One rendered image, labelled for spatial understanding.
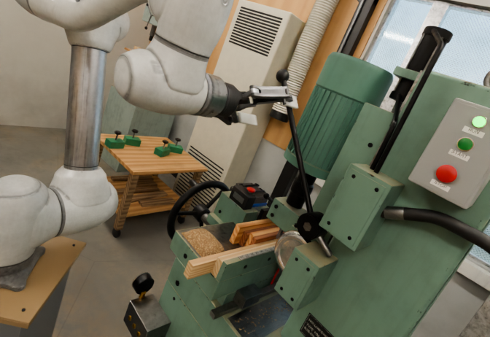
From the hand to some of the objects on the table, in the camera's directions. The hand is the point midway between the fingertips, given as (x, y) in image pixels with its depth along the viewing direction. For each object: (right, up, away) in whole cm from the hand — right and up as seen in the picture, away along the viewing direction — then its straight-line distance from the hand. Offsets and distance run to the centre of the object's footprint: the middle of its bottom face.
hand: (272, 111), depth 82 cm
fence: (+6, -44, +16) cm, 47 cm away
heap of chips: (-18, -36, +6) cm, 41 cm away
